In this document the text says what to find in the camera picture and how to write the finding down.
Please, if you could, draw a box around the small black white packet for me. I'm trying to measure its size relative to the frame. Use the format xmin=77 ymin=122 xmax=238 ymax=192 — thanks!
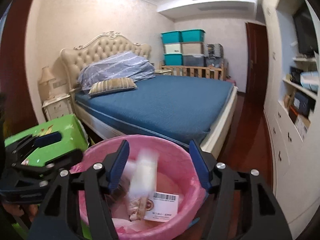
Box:
xmin=127 ymin=148 xmax=158 ymax=202

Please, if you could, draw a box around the yellow medicine box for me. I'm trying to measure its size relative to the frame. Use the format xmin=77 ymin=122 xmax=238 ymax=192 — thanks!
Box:
xmin=144 ymin=191 xmax=179 ymax=223

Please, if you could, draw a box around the pink lined trash bin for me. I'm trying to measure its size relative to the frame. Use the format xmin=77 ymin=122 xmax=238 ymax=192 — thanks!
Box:
xmin=71 ymin=134 xmax=206 ymax=239

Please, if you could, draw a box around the white nightstand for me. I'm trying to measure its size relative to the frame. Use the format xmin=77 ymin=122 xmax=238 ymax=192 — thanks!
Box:
xmin=42 ymin=94 xmax=73 ymax=121

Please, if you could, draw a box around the blue mattress bed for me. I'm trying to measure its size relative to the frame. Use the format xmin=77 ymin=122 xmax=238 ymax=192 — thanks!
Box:
xmin=74 ymin=75 xmax=238 ymax=157

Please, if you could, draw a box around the striped brown pillow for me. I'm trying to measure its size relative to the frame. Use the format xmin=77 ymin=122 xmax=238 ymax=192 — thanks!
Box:
xmin=88 ymin=77 xmax=137 ymax=96

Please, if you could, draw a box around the lavender striped duvet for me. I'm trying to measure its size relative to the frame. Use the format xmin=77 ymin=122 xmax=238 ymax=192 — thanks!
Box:
xmin=77 ymin=51 xmax=155 ymax=91

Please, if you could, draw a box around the grey clear storage bin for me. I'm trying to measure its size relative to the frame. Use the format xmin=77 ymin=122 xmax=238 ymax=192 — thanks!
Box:
xmin=183 ymin=54 xmax=205 ymax=67

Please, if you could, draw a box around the teal storage bin lower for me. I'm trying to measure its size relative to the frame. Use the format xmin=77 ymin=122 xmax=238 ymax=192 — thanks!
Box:
xmin=164 ymin=53 xmax=183 ymax=66

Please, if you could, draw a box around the teal storage bin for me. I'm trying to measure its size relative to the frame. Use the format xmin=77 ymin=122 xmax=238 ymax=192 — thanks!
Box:
xmin=181 ymin=29 xmax=206 ymax=42
xmin=161 ymin=31 xmax=182 ymax=44
xmin=164 ymin=53 xmax=183 ymax=66

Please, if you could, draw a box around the beige tufted headboard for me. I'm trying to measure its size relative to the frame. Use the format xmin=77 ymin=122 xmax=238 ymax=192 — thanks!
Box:
xmin=60 ymin=31 xmax=151 ymax=90

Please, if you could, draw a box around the houndstooth bag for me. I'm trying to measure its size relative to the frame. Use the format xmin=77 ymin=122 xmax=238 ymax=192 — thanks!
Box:
xmin=203 ymin=43 xmax=224 ymax=58

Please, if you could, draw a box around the beige storage bin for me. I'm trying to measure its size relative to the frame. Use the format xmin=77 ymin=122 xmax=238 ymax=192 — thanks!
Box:
xmin=181 ymin=42 xmax=203 ymax=55

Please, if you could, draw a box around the white storage bin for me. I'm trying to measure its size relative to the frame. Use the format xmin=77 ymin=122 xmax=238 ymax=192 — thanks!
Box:
xmin=164 ymin=43 xmax=182 ymax=54

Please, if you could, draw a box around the white built-in wardrobe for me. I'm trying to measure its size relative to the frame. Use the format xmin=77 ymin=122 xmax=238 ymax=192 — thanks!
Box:
xmin=262 ymin=0 xmax=319 ymax=239

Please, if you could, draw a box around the teal storage bin top right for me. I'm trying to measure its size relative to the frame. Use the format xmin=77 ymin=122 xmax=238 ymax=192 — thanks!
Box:
xmin=181 ymin=29 xmax=206 ymax=42

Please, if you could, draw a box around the teal storage bin top left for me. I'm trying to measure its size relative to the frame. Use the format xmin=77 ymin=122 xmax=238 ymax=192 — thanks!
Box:
xmin=161 ymin=31 xmax=182 ymax=44

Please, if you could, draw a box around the dark wood room door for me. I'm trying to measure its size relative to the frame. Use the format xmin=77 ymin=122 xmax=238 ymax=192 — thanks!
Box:
xmin=246 ymin=22 xmax=269 ymax=106

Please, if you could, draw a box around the black television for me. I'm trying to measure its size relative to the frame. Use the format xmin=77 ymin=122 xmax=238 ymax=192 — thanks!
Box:
xmin=292 ymin=3 xmax=318 ymax=57

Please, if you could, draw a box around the dark wood door frame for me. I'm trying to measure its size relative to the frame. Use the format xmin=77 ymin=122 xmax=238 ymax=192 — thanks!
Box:
xmin=1 ymin=0 xmax=38 ymax=137

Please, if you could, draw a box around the wooden crib rail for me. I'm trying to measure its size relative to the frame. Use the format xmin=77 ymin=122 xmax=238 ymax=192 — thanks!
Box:
xmin=158 ymin=62 xmax=227 ymax=81

